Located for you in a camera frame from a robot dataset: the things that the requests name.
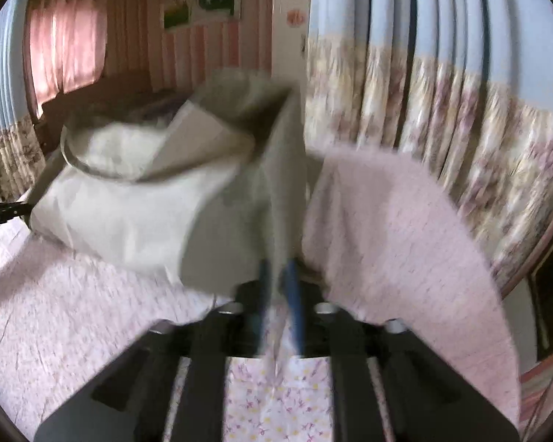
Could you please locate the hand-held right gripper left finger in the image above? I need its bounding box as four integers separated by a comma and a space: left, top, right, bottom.
34, 262, 272, 442

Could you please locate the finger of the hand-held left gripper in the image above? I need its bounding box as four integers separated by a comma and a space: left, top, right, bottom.
0, 200, 31, 230

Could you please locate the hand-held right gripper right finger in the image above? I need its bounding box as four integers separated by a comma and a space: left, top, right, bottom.
279, 260, 521, 442

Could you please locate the grey and white jacket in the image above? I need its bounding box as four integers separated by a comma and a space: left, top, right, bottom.
28, 68, 312, 300

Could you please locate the blue floral curtain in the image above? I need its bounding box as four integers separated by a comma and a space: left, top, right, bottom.
303, 0, 553, 295
0, 0, 47, 203

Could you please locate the floral bed sheet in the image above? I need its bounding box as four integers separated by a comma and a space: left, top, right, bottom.
163, 308, 397, 442

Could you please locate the pink bedspread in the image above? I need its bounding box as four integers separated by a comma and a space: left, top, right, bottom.
0, 144, 522, 442

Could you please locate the pink window curtain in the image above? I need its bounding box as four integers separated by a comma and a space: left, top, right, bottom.
28, 0, 108, 118

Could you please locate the dark wooden furniture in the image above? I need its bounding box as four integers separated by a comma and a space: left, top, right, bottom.
528, 235, 553, 364

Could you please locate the white wardrobe with decals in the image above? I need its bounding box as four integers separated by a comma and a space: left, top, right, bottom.
272, 0, 315, 84

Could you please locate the green landscape wall painting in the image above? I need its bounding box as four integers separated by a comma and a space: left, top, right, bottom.
163, 0, 241, 32

